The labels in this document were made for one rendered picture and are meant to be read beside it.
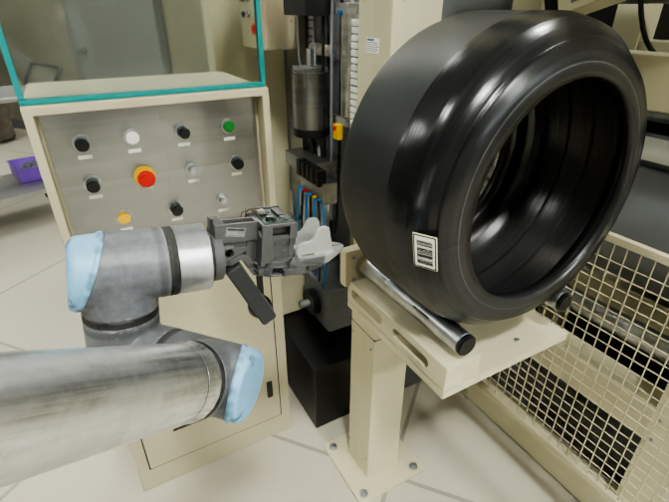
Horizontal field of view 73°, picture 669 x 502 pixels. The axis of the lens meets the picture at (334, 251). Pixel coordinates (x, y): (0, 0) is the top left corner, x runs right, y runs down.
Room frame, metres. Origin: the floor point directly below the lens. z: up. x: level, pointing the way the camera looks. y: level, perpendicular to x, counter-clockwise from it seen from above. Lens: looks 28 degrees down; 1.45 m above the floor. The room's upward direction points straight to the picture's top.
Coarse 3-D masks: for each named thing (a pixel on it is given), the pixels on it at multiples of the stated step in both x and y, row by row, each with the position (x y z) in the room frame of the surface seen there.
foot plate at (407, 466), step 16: (336, 448) 1.12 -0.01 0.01; (400, 448) 1.12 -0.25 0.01; (336, 464) 1.05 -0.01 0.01; (352, 464) 1.05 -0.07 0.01; (400, 464) 1.05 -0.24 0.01; (416, 464) 1.05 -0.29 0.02; (352, 480) 0.99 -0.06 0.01; (368, 480) 0.99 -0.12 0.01; (384, 480) 0.99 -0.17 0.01; (400, 480) 0.99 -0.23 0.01; (368, 496) 0.93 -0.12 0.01
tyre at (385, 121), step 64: (384, 64) 0.83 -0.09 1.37; (448, 64) 0.70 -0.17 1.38; (512, 64) 0.66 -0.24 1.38; (576, 64) 0.69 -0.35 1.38; (384, 128) 0.71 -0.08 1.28; (448, 128) 0.62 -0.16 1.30; (512, 128) 0.63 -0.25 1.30; (576, 128) 0.97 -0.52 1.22; (640, 128) 0.80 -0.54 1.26; (384, 192) 0.66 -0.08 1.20; (448, 192) 0.60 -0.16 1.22; (512, 192) 1.03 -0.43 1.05; (576, 192) 0.93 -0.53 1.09; (384, 256) 0.68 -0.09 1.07; (448, 256) 0.60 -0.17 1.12; (512, 256) 0.91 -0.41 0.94; (576, 256) 0.77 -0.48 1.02
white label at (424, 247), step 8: (416, 240) 0.60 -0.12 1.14; (424, 240) 0.59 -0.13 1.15; (432, 240) 0.58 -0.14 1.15; (416, 248) 0.60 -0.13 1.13; (424, 248) 0.59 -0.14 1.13; (432, 248) 0.58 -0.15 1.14; (416, 256) 0.60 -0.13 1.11; (424, 256) 0.59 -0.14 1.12; (432, 256) 0.59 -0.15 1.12; (416, 264) 0.61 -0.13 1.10; (424, 264) 0.60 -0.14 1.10; (432, 264) 0.59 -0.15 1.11
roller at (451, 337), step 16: (368, 272) 0.90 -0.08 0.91; (384, 288) 0.84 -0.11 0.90; (400, 288) 0.81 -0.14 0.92; (400, 304) 0.79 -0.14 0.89; (416, 304) 0.76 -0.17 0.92; (432, 320) 0.71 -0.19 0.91; (448, 320) 0.70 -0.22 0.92; (448, 336) 0.66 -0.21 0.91; (464, 336) 0.65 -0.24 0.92; (464, 352) 0.64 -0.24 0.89
